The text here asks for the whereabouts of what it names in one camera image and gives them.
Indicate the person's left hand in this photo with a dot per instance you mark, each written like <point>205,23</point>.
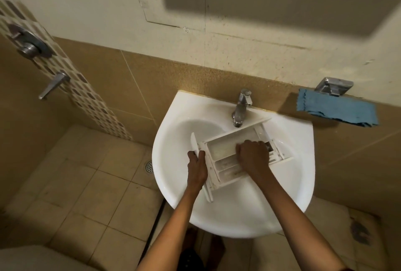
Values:
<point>197,172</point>

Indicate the person's right hand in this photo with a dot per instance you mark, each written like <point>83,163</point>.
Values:
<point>255,159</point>

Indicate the white detergent drawer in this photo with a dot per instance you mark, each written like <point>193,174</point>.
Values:
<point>222,147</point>

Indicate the white washing machine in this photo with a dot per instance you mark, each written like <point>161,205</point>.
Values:
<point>31,261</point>

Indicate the person's left forearm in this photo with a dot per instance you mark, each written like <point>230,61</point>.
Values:
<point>169,236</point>

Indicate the person's right forearm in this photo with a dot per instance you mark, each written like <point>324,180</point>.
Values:
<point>297,227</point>

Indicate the grey siphon cap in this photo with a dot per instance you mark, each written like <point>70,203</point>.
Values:
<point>269,146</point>

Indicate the round metal floor drain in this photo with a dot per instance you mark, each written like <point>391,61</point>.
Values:
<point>149,166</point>

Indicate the chrome sink faucet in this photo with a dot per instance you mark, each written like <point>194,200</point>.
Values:
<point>242,111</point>

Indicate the white ceramic sink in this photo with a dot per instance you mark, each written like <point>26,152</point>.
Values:
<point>244,211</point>

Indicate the blue cloth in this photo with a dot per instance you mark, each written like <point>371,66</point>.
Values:
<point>338,108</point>

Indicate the chrome shower valve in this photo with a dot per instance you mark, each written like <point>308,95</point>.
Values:
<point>29,47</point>

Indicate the chrome wall holder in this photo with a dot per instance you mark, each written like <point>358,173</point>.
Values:
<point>333,85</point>

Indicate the chrome wall tap lever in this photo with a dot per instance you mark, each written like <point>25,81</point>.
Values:
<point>53,86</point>

